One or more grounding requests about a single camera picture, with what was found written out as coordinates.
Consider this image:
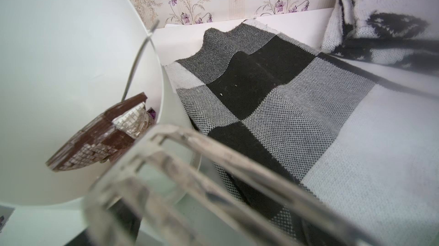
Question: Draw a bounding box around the white tipped cup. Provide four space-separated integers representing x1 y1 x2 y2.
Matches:
1 0 191 208

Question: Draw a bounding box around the clear left gripper finger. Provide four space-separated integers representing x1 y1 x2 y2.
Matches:
83 124 379 246

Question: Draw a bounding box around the white smiley houndstooth scarf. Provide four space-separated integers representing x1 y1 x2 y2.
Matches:
321 0 439 76

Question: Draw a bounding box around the grey black checked scarf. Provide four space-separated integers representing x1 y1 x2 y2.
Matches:
165 20 439 246

